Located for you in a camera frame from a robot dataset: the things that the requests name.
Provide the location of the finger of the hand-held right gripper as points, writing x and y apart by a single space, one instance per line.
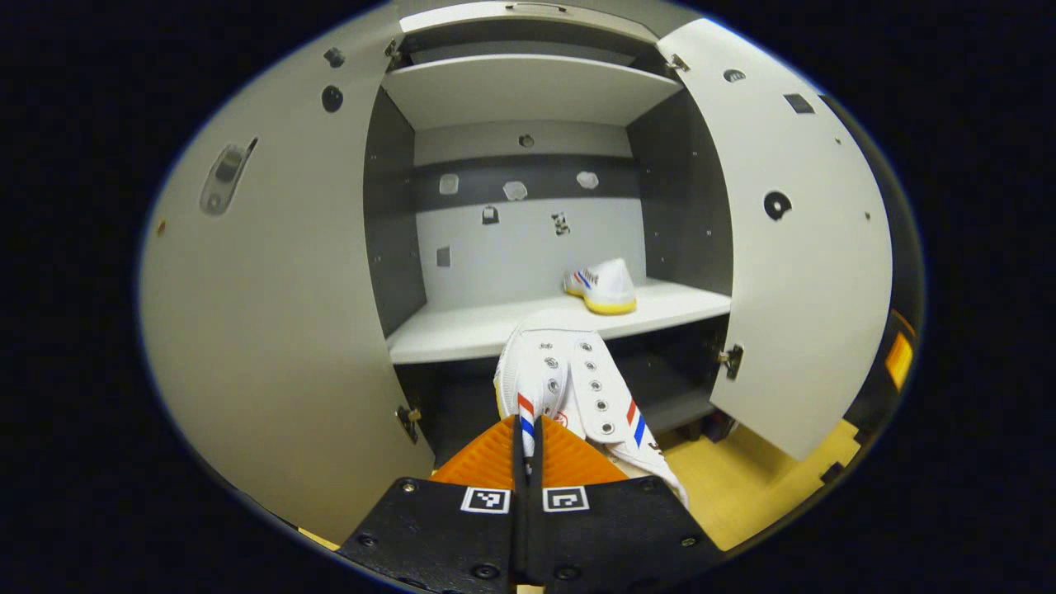
899 359

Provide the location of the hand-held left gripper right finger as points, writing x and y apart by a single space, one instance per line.
610 536

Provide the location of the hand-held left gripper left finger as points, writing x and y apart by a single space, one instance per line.
445 536

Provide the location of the white cabinet door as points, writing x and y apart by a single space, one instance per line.
272 330
808 313

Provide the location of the white shoe with stripes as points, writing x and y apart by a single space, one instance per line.
577 371
610 285

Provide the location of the white shoe cabinet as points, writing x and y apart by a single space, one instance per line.
528 239

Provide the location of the white cabinet shelf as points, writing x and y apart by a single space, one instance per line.
528 91
462 330

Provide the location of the white cabinet drawer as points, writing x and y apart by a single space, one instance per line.
495 16

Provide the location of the black backdrop cloth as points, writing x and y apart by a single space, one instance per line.
906 264

